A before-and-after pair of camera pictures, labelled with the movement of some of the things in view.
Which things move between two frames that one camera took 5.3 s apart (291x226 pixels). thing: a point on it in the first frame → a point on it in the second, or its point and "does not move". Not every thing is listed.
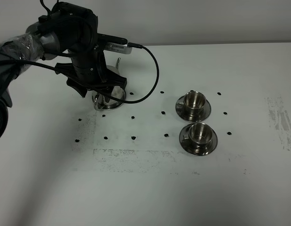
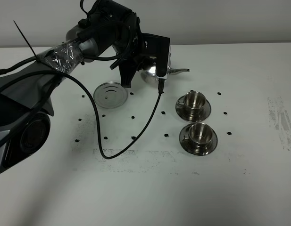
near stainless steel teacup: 201,133 does not move
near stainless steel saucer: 196,149 does not move
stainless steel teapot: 100,101 → 149,73
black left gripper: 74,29 → 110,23
